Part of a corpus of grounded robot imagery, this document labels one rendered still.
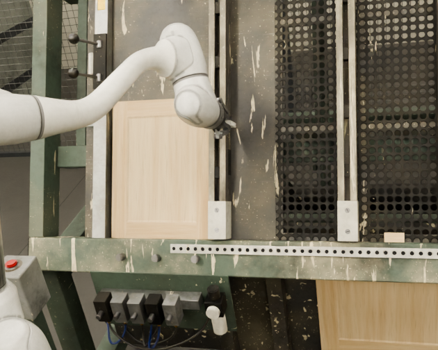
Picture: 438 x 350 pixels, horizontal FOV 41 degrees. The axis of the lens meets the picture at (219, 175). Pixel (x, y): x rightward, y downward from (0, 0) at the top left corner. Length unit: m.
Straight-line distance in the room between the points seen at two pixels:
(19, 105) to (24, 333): 0.54
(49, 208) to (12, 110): 1.00
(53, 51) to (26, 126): 1.05
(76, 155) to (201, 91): 0.83
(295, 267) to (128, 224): 0.60
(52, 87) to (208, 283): 0.94
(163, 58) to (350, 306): 1.20
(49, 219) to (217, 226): 0.67
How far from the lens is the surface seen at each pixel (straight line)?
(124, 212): 2.11
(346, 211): 1.86
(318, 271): 1.90
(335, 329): 2.37
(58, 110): 1.36
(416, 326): 2.35
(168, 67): 1.59
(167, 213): 2.05
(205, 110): 1.55
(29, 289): 2.07
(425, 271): 1.90
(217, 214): 1.93
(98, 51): 2.19
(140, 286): 2.09
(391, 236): 1.92
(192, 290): 2.03
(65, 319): 2.39
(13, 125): 1.30
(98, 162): 2.14
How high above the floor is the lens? 1.99
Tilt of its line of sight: 28 degrees down
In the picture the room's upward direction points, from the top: 9 degrees counter-clockwise
